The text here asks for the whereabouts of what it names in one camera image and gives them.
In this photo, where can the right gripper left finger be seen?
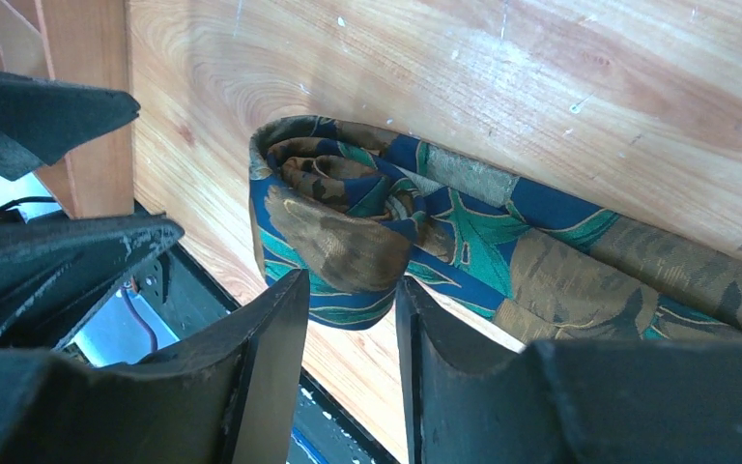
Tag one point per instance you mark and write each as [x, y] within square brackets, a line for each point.
[226, 394]

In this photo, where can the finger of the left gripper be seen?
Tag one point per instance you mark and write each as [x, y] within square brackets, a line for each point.
[41, 120]
[54, 275]

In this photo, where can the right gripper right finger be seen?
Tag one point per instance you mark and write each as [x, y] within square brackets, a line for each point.
[469, 399]

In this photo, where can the blue green brown tie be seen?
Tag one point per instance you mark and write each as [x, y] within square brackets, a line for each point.
[360, 207]

